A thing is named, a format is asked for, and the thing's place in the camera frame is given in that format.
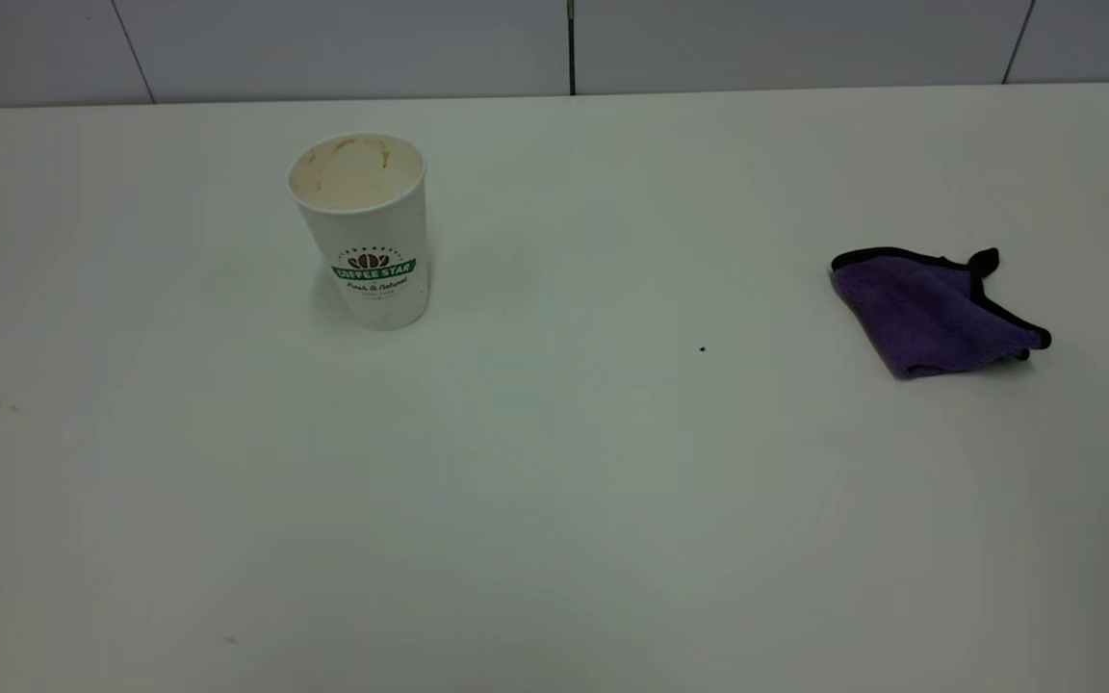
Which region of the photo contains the white paper coffee cup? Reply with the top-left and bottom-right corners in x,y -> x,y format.
287,132 -> 430,332

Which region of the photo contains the purple cloth with black trim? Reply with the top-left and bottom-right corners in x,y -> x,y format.
830,246 -> 1053,381

